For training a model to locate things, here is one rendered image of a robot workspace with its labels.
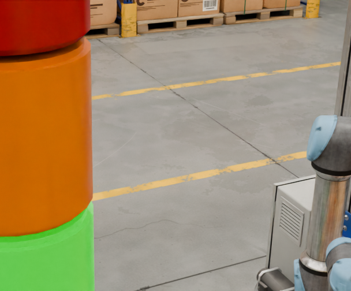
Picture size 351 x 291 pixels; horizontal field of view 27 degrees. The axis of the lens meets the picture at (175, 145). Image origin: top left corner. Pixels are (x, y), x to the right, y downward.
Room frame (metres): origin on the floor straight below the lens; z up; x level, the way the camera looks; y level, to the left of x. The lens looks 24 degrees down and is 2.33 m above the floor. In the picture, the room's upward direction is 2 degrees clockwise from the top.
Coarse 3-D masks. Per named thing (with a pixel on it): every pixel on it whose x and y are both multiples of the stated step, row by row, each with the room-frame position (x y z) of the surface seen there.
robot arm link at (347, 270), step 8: (336, 264) 1.20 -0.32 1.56; (344, 264) 1.20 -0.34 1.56; (336, 272) 1.18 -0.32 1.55; (344, 272) 1.17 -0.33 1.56; (328, 280) 1.22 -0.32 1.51; (336, 280) 1.17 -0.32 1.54; (344, 280) 1.16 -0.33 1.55; (328, 288) 1.20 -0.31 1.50; (336, 288) 1.17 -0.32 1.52; (344, 288) 1.16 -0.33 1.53
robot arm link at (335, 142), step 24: (336, 120) 1.64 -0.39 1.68; (312, 144) 1.61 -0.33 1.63; (336, 144) 1.60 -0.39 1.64; (312, 168) 1.64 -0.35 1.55; (336, 168) 1.60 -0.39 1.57; (336, 192) 1.61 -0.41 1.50; (312, 216) 1.64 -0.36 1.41; (336, 216) 1.61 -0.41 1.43; (312, 240) 1.63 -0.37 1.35; (312, 264) 1.61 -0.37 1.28; (312, 288) 1.60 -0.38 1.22
